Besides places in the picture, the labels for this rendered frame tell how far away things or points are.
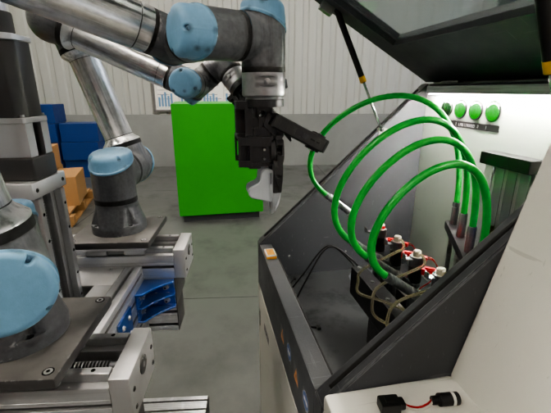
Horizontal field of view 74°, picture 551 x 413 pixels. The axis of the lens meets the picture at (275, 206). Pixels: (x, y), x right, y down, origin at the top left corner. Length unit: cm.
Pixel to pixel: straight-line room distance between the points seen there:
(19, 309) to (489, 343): 64
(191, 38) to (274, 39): 14
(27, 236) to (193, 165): 361
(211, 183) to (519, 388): 376
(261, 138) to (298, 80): 667
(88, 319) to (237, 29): 55
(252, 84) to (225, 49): 8
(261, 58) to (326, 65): 677
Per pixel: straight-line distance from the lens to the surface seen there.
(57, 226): 99
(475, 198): 84
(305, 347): 77
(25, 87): 90
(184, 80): 100
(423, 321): 63
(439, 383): 71
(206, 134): 404
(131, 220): 112
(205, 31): 58
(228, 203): 421
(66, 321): 75
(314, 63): 736
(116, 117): 123
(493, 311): 66
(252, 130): 66
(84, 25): 68
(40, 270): 52
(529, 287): 62
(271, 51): 64
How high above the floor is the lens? 143
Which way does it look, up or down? 18 degrees down
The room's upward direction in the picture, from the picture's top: straight up
